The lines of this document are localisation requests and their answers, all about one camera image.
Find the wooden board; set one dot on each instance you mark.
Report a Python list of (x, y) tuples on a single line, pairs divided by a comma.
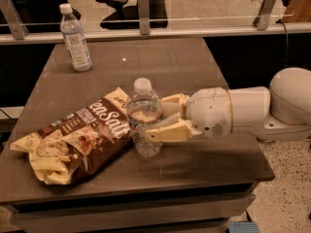
[(297, 11)]

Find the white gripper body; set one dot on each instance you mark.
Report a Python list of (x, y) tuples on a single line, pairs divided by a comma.
[(209, 112)]

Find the metal railing bracket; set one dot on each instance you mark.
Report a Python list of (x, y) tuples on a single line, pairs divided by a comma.
[(17, 28), (144, 16), (261, 21)]

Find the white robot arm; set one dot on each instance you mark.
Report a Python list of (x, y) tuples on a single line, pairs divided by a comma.
[(280, 112)]

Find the clear crinkled water bottle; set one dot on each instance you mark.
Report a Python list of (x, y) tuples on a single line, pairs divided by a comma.
[(143, 108)]

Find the black office chair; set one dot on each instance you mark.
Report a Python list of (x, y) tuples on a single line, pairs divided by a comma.
[(127, 17)]

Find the middle metal railing bracket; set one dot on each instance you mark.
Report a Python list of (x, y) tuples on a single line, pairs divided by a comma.
[(144, 16)]

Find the brown sea salt chip bag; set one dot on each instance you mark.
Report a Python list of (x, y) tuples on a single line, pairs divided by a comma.
[(77, 146)]

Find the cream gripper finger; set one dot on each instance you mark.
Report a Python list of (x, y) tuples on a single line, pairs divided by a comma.
[(172, 129), (174, 104)]

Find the tall labelled water bottle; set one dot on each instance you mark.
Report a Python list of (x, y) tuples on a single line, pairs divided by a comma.
[(74, 39)]

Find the blue perforated box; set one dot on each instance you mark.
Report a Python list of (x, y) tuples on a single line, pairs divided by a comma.
[(243, 227)]

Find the left metal railing bracket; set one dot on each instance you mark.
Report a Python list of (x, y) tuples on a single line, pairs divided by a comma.
[(17, 28)]

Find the right metal railing bracket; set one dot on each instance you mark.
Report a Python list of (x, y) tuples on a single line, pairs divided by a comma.
[(261, 21)]

